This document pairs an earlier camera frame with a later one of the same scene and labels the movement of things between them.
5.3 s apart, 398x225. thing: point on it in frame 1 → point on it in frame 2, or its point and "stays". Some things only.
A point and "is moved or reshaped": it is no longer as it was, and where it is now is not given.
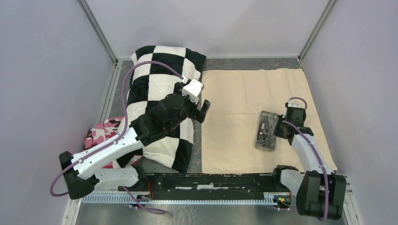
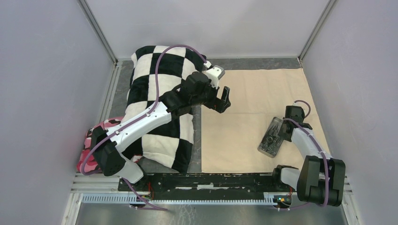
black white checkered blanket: x=156 y=72 stays
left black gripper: x=196 y=114 → x=220 y=107
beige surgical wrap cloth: x=236 y=98 stays
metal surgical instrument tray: x=266 y=131 is moved or reshaped
